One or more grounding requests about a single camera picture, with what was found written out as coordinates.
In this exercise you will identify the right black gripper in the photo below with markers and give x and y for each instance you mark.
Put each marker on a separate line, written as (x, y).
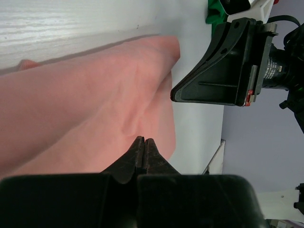
(222, 75)

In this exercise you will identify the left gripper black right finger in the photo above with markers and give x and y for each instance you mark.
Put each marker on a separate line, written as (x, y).
(196, 201)

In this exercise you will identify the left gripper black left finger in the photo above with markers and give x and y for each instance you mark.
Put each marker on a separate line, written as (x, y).
(84, 200)

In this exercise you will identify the pink t shirt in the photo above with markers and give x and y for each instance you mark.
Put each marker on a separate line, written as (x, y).
(81, 114)

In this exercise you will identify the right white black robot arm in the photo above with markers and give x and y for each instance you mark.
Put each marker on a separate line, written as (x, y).
(269, 30)

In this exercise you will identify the green t shirt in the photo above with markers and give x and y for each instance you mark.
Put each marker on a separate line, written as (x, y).
(215, 15)

